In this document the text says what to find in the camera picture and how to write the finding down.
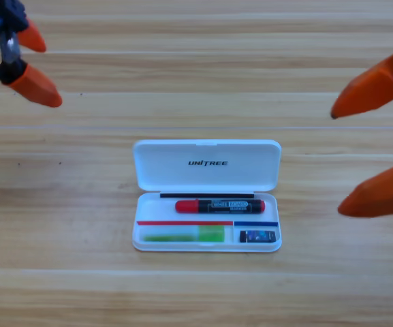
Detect red and black whiteboard marker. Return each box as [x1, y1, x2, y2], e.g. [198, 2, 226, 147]
[174, 198, 266, 215]

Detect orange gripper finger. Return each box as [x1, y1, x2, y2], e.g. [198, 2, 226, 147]
[336, 162, 393, 219]

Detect white hinged pencil case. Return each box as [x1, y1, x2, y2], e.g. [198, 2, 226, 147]
[131, 138, 283, 253]

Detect small black eraser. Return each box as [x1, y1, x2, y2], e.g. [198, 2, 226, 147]
[239, 230, 278, 244]

